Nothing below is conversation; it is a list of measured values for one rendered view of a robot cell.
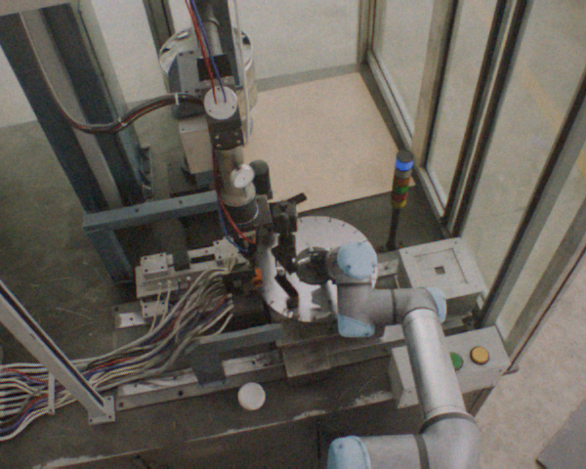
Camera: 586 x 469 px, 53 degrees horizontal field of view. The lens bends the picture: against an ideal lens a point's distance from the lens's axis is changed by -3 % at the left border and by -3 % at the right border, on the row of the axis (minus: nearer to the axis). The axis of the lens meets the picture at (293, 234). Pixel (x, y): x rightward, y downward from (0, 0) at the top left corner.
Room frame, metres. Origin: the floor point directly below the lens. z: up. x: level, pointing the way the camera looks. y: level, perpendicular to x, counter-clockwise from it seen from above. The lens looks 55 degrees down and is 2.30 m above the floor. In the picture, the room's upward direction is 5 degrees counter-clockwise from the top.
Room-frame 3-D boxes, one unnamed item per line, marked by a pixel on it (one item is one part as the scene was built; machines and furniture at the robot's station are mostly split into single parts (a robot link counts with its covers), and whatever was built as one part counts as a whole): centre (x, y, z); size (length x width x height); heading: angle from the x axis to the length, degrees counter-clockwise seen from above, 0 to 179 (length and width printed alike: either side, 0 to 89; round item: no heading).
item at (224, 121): (0.96, 0.13, 1.45); 0.35 x 0.07 x 0.28; 8
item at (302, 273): (0.85, -0.05, 0.96); 0.11 x 0.11 x 0.03
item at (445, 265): (0.83, -0.39, 0.82); 0.18 x 0.18 x 0.15; 8
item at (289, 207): (0.81, 0.02, 1.17); 0.06 x 0.05 x 0.20; 89
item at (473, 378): (0.58, -0.37, 0.82); 0.28 x 0.11 x 0.15; 98
